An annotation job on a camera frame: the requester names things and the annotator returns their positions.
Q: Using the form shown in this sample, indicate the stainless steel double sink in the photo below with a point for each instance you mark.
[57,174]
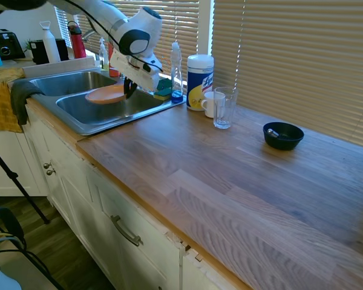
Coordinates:
[78,116]

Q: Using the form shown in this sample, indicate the white kitchen cabinet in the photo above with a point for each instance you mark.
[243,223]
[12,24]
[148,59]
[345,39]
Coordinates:
[87,199]

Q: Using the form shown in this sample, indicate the round metal cabinet knob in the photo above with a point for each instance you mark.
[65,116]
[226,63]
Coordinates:
[50,172]
[47,165]

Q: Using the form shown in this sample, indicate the yellow towel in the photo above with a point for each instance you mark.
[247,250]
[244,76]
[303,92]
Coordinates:
[0,99]

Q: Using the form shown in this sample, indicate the white water bottle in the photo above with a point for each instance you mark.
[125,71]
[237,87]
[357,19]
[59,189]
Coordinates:
[50,45]

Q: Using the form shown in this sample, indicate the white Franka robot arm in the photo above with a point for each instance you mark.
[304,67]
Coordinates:
[115,21]

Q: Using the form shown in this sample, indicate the medium wooden window blind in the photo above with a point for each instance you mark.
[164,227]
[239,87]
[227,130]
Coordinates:
[181,24]

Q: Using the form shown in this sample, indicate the red water bottle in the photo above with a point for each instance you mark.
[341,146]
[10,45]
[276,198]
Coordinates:
[77,42]

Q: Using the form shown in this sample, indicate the black tripod leg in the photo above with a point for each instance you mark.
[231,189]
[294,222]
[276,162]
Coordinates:
[18,184]

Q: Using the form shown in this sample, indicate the yellow green sponge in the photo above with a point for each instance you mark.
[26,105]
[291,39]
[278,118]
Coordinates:
[161,96]

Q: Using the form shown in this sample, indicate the clear yellow soap bottle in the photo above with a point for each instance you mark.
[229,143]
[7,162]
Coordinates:
[103,59]

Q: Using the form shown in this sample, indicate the white mug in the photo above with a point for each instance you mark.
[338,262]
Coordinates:
[208,105]

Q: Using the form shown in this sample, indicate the black bowl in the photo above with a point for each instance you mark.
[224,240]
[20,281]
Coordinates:
[282,142]

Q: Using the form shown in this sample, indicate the metal spoon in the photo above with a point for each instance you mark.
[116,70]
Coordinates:
[272,132]

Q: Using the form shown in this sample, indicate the small green plant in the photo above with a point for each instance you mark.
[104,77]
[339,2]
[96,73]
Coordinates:
[28,45]

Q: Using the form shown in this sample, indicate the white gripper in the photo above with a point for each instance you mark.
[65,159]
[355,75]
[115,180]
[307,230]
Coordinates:
[139,74]

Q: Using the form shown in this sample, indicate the Lysol wipes canister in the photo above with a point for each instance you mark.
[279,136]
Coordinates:
[198,81]

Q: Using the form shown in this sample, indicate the black kitchen appliance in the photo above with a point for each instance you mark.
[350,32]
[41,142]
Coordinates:
[37,51]

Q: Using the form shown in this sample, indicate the wide wooden window blind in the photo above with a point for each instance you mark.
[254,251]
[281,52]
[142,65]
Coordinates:
[305,60]

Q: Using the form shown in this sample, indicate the clear drinking glass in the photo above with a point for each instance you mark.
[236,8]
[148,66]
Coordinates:
[225,116]

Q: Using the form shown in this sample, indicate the narrow white window blind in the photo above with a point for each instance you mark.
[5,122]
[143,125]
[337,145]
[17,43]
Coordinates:
[62,25]

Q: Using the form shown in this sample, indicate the clear dish soap bottle blue liquid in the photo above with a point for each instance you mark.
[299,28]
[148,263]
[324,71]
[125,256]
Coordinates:
[176,75]

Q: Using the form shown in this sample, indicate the metal faucet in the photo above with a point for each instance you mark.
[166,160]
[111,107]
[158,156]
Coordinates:
[89,34]

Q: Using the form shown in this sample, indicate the orange plate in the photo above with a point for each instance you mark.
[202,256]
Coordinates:
[106,95]

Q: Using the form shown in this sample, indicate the grey dish cloth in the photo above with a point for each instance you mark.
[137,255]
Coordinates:
[19,96]

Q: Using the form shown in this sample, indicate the orange bottle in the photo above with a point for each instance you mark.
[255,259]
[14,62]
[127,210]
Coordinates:
[113,71]

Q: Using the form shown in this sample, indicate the black curved stand part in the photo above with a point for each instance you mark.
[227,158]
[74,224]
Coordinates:
[10,222]

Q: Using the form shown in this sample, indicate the black toaster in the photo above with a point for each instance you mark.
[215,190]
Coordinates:
[6,43]

